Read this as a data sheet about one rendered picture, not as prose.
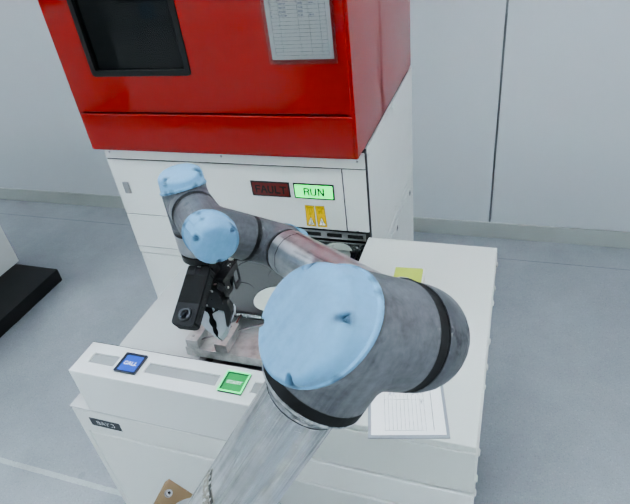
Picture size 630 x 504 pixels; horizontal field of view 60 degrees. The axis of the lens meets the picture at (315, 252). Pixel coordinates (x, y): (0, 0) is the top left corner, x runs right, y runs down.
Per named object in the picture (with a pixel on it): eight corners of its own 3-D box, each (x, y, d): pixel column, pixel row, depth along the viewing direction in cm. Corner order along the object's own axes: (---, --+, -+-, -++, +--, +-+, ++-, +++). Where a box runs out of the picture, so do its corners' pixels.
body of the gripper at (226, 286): (243, 285, 107) (231, 234, 100) (224, 314, 101) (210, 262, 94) (209, 280, 110) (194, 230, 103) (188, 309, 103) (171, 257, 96)
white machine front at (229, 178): (144, 247, 190) (106, 140, 168) (374, 271, 165) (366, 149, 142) (139, 252, 188) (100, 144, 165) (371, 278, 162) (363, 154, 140)
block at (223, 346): (229, 329, 142) (227, 321, 140) (241, 331, 141) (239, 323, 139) (215, 352, 136) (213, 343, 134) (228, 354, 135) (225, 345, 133)
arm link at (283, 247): (531, 318, 59) (299, 213, 98) (467, 304, 52) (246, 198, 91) (492, 416, 60) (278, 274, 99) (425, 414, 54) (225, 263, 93)
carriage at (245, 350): (202, 333, 146) (199, 325, 145) (332, 353, 135) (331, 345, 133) (187, 355, 140) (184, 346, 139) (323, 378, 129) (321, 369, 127)
